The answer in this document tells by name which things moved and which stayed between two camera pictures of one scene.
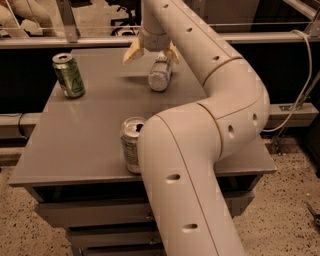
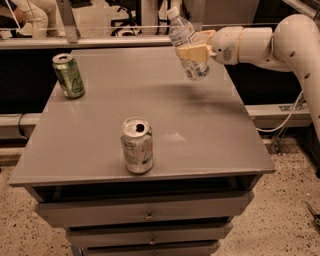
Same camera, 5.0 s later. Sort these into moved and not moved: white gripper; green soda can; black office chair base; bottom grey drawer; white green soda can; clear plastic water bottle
Moved: white gripper; clear plastic water bottle
Not moved: white green soda can; green soda can; black office chair base; bottom grey drawer
